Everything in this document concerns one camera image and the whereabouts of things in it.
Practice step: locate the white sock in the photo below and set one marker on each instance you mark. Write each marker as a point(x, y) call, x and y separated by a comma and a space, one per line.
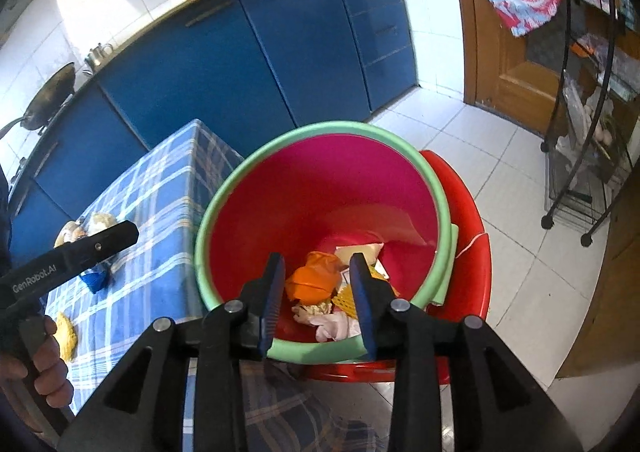
point(335, 327)

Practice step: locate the blue plaid tablecloth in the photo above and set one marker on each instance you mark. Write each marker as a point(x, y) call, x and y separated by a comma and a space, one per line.
point(145, 212)

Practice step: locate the orange plastic bag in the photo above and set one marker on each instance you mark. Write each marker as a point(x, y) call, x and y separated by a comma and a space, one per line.
point(312, 279)

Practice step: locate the blue kitchen base cabinets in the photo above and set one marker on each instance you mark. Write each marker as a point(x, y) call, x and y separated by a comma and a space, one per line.
point(225, 61)

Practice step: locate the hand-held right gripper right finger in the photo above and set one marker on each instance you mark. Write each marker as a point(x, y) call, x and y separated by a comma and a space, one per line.
point(365, 312)

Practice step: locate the wooden door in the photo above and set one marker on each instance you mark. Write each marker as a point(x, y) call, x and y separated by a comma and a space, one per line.
point(500, 66)

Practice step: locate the pale fruit peel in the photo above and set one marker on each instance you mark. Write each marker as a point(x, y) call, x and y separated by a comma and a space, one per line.
point(360, 252)

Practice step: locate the white plastic bag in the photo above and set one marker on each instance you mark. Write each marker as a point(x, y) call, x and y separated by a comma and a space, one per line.
point(582, 111)

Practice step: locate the person's left hand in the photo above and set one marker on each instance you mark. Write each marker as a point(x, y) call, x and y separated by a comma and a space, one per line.
point(50, 372)

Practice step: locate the brown wooden cabinet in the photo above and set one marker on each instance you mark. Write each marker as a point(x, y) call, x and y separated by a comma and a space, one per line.
point(605, 307)

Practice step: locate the metal teapot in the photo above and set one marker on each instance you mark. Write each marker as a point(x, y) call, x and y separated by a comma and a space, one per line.
point(97, 59)

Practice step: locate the yellow foam fruit net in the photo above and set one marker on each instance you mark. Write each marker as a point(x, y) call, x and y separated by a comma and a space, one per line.
point(65, 337)
point(350, 306)

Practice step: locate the tan ginger root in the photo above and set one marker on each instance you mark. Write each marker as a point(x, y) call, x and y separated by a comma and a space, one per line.
point(102, 223)

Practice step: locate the red bucket with green rim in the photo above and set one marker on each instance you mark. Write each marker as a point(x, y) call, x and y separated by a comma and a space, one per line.
point(325, 182)

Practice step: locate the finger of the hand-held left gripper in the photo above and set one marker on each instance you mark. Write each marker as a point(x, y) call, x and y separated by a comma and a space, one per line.
point(110, 242)

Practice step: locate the blue mesh cloth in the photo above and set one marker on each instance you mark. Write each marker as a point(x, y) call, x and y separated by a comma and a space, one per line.
point(95, 281)

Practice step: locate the red plastic stool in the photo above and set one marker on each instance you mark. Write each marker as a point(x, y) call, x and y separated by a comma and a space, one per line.
point(470, 252)

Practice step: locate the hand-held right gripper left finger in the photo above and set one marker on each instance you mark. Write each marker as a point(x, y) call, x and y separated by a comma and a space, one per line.
point(270, 312)

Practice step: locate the black wok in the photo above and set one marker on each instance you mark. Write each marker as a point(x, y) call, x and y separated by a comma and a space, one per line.
point(50, 99)

